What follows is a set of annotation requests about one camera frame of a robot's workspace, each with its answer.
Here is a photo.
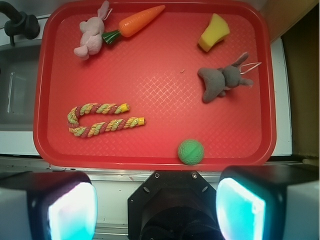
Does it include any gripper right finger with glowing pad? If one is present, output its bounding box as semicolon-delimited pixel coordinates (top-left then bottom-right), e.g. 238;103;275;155
216;165;320;240

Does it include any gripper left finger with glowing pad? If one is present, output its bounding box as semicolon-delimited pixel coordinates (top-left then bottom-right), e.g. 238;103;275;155
0;171;98;240

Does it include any green textured ball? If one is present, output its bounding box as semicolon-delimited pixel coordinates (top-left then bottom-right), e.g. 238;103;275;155
177;139;205;165

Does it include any gray plush bunny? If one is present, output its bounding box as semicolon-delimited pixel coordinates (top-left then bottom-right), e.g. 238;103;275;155
197;52;262;104

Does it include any red plastic tray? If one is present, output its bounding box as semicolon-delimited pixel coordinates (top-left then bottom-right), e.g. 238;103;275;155
33;0;276;171

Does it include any stainless steel sink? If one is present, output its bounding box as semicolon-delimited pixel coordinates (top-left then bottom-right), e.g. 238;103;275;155
0;44;41;132

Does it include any yellow sponge wedge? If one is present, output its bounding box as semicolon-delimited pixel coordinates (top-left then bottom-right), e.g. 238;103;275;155
198;13;230;52

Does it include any pink plush bunny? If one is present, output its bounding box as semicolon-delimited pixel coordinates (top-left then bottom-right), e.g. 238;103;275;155
73;0;112;60

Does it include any black faucet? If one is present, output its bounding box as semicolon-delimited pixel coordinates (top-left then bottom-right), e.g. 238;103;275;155
0;1;41;47

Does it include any orange plastic carrot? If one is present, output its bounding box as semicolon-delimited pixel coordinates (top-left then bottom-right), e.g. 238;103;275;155
102;5;166;44

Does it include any multicolour twisted rope toy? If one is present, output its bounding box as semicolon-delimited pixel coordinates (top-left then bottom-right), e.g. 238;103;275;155
67;103;146;138

